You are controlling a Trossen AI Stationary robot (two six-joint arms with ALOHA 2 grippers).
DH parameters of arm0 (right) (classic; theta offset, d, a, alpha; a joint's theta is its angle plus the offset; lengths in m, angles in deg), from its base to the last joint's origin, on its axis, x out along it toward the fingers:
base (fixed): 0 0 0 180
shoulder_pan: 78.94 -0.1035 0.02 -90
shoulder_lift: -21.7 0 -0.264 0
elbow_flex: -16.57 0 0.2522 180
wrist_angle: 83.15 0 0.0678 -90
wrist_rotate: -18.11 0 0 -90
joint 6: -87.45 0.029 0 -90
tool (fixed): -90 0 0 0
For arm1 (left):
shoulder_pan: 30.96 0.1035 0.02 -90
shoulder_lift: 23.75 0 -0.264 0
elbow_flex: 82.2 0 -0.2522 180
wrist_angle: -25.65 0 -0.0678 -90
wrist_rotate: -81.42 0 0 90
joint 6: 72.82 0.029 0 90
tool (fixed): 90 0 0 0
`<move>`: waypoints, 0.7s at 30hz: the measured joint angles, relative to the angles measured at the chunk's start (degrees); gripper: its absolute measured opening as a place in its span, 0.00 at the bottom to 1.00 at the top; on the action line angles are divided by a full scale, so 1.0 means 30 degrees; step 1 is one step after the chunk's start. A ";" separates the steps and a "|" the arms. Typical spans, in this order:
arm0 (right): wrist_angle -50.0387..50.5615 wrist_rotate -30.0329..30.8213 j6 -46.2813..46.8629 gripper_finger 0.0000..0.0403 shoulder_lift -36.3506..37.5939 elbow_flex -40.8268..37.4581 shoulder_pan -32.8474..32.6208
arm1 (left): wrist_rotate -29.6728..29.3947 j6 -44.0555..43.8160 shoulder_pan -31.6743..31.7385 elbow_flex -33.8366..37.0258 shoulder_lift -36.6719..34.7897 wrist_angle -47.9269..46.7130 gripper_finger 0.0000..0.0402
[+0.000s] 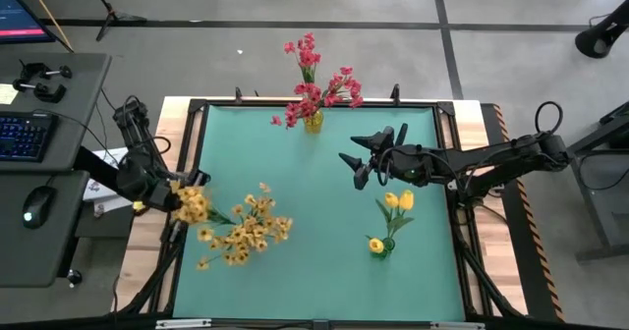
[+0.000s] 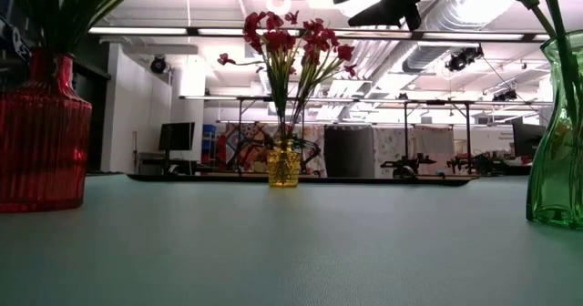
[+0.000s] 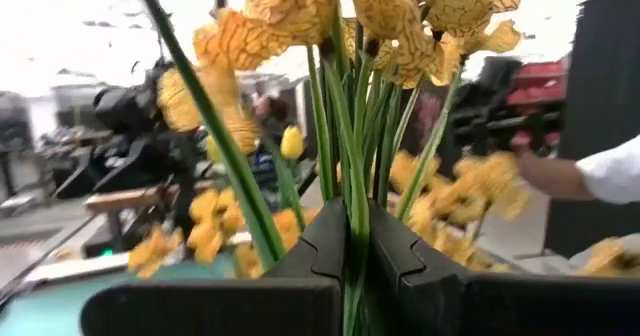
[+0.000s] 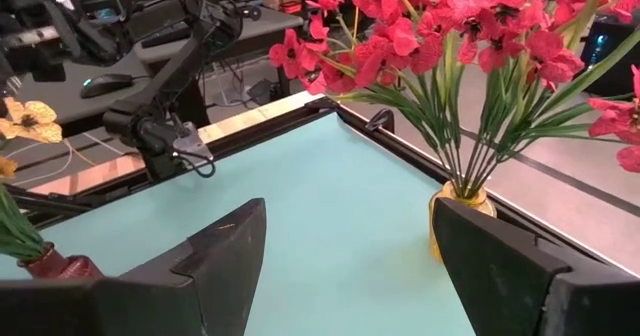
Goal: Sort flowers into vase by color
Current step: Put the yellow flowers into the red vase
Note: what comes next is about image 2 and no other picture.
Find yellow glass vase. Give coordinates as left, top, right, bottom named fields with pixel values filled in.
left=266, top=138, right=302, bottom=189

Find green glass vase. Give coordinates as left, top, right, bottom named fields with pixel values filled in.
left=526, top=30, right=583, bottom=230

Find red glass vase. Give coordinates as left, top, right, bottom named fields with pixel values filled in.
left=0, top=50, right=94, bottom=215

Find black ceiling spotlight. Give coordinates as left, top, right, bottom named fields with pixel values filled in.
left=445, top=45, right=485, bottom=74
left=490, top=88, right=519, bottom=103

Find long ceiling light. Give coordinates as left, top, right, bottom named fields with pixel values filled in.
left=198, top=27, right=302, bottom=37
left=88, top=26, right=189, bottom=36
left=422, top=32, right=526, bottom=42

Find white patterned hanging cloth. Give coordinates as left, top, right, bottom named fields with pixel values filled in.
left=373, top=126, right=456, bottom=178

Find dark hanging curtain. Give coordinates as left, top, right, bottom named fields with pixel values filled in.
left=323, top=124, right=375, bottom=179

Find black far robot rig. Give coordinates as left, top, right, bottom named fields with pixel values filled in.
left=380, top=153, right=439, bottom=179
left=445, top=153, right=511, bottom=176

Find colourful patchwork quilt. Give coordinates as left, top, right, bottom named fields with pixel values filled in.
left=213, top=122, right=327, bottom=178

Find far dark monitor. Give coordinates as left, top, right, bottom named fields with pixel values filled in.
left=158, top=122, right=196, bottom=152
left=511, top=121, right=547, bottom=160

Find blue storage bins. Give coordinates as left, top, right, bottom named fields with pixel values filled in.
left=202, top=123, right=218, bottom=161

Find teal table mat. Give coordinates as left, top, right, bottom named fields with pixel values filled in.
left=0, top=174, right=583, bottom=306

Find far office desk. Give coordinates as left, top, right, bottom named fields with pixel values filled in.
left=134, top=152, right=220, bottom=176

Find ribbed silver air duct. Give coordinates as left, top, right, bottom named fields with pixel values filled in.
left=403, top=0, right=516, bottom=75

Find black far table frame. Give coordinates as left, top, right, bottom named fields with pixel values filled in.
left=179, top=95, right=555, bottom=176

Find black wall speaker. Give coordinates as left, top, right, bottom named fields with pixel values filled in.
left=149, top=55, right=168, bottom=75

